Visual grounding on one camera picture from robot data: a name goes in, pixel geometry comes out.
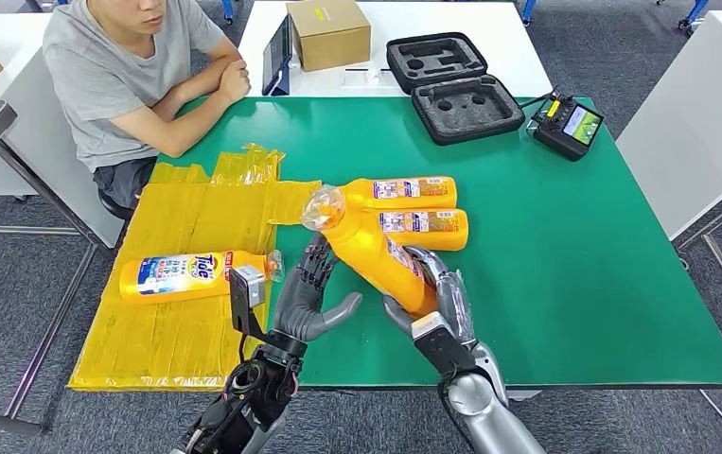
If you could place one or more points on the person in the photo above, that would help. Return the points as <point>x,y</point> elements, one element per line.
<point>103,81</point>

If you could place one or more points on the blue metal frame leg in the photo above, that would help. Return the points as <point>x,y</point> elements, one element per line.
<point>229,10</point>
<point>528,9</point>
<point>693,12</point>

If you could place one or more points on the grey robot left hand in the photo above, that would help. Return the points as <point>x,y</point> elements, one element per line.
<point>301,307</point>

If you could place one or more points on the white table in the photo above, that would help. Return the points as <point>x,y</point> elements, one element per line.
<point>461,22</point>
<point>28,138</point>
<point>693,125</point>

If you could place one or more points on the yellow plastic sheet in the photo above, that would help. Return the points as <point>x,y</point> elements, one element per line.
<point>172,338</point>

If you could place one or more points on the black stool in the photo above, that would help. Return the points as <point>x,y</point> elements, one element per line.
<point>113,205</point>

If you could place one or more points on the green top work table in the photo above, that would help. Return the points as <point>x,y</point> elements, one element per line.
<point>555,250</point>

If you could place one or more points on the black foam-lined case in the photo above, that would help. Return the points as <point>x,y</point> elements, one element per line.
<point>466,108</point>

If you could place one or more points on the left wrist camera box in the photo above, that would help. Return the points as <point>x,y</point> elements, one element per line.
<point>248,294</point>

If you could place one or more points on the dark tablet on stand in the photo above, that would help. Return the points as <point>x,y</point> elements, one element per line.
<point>277,55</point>

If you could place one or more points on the black remote controller with screen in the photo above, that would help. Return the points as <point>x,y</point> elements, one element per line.
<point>564,133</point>

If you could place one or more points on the closed cardboard box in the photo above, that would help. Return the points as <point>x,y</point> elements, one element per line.
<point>328,33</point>

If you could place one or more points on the orange detergent bottle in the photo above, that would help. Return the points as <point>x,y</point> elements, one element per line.
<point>360,195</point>
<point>367,250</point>
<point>442,235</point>
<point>185,275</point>

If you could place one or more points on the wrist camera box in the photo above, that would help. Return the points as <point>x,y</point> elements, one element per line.
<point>442,348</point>
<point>248,294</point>

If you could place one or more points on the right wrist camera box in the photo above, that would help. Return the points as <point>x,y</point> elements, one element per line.
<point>442,348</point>

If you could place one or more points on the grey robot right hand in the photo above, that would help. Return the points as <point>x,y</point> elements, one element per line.
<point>457,301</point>

